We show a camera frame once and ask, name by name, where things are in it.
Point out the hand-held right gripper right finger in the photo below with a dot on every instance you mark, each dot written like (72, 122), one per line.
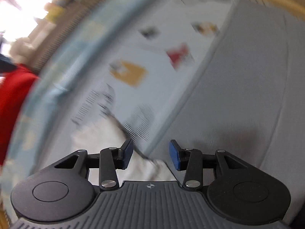
(175, 155)

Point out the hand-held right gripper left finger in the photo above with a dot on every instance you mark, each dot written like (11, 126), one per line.
(127, 152)

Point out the white garment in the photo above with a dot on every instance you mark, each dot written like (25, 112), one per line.
(102, 138)

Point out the grey bed sheet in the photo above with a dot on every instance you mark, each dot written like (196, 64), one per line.
(238, 88)

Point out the printed bed sheet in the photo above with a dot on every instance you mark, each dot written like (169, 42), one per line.
(154, 52)

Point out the light blue quilt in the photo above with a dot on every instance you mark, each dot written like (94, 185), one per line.
(71, 52)

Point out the red garment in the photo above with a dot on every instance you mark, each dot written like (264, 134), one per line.
(14, 100)

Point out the beige plush toy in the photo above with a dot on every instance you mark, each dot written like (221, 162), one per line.
(21, 50)

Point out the dark teal cloth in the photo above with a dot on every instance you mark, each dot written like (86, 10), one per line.
(6, 63)

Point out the yellow plush toy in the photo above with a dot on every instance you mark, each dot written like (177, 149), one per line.
(57, 9)

